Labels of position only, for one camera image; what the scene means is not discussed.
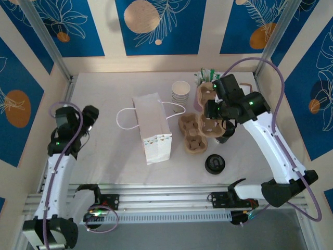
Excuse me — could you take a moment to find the grey slotted cable duct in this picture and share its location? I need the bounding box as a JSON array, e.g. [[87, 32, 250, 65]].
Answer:
[[33, 211, 232, 226]]

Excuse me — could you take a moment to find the white paper cup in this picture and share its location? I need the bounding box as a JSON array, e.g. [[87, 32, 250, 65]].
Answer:
[[171, 91, 190, 100], [171, 95, 190, 104], [172, 99, 189, 117], [172, 97, 189, 107], [171, 93, 190, 102], [171, 81, 191, 97]]

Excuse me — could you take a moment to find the pink cylindrical holder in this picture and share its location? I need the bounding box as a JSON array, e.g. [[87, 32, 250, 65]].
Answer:
[[194, 84, 204, 112]]

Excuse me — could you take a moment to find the black electronics board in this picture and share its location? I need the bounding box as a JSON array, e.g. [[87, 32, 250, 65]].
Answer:
[[83, 209, 110, 230], [230, 209, 257, 227]]

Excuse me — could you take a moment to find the aluminium frame post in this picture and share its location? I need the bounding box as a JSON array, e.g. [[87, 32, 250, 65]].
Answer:
[[19, 0, 73, 81], [254, 0, 308, 79]]

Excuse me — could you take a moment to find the white cartoon print gift bag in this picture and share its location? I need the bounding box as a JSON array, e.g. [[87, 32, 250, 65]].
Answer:
[[116, 92, 187, 165]]

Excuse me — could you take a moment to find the brown pulp cup carrier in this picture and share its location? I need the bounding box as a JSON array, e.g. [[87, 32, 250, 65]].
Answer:
[[198, 80, 230, 138], [178, 112, 209, 155]]

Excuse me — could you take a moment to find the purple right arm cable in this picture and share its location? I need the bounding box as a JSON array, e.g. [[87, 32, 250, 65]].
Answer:
[[223, 57, 324, 223]]

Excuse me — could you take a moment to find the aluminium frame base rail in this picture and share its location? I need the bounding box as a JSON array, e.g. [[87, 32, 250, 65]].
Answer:
[[22, 183, 312, 217]]

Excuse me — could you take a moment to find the white paper napkin stack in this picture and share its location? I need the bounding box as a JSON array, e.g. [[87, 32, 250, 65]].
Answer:
[[238, 83, 253, 97]]

